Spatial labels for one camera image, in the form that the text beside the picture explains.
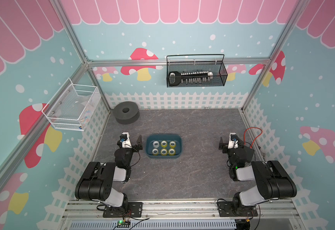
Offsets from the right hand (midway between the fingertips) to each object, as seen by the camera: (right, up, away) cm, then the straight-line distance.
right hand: (229, 136), depth 90 cm
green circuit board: (-63, -43, -16) cm, 78 cm away
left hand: (-60, 0, -1) cm, 60 cm away
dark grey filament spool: (-73, +17, +22) cm, 78 cm away
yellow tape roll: (-42, -6, +8) cm, 43 cm away
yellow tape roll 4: (-42, -11, +5) cm, 44 cm away
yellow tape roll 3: (-48, -11, +5) cm, 49 cm away
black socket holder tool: (-34, +37, 0) cm, 51 cm away
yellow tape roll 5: (-37, -10, +5) cm, 38 cm away
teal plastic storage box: (-52, -2, +9) cm, 52 cm away
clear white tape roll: (-48, -6, +9) cm, 49 cm away
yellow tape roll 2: (-36, -6, +8) cm, 37 cm away
